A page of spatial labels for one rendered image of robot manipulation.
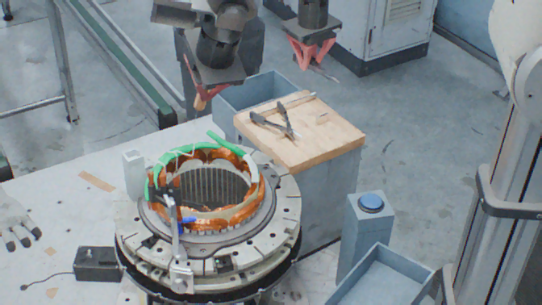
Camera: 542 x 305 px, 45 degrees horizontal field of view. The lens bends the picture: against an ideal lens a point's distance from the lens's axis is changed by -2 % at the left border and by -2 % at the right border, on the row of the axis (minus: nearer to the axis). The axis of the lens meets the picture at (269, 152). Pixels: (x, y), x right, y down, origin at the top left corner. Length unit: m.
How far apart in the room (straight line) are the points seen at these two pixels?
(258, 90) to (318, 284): 0.46
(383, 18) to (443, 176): 0.91
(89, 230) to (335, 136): 0.60
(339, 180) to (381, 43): 2.21
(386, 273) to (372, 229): 0.13
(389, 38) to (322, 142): 2.27
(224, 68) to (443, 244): 1.87
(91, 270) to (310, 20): 0.67
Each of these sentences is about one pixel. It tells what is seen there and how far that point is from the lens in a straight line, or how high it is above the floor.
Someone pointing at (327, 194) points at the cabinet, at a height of 0.94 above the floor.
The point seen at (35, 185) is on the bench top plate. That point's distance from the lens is 1.73.
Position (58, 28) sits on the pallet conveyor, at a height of 0.49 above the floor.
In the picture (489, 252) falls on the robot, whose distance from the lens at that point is 1.16.
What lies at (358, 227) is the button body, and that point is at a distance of 1.23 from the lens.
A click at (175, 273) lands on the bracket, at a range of 1.04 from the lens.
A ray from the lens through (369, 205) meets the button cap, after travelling 1.23.
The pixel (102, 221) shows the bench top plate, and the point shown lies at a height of 0.78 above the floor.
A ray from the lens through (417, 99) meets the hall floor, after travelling 3.47.
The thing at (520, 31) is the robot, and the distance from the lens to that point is 0.89.
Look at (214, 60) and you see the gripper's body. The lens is 0.93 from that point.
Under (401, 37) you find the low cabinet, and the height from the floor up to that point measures 0.18.
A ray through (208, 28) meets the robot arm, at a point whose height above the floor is 1.45.
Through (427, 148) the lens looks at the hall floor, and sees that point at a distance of 3.15.
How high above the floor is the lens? 1.87
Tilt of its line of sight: 38 degrees down
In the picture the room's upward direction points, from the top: 2 degrees clockwise
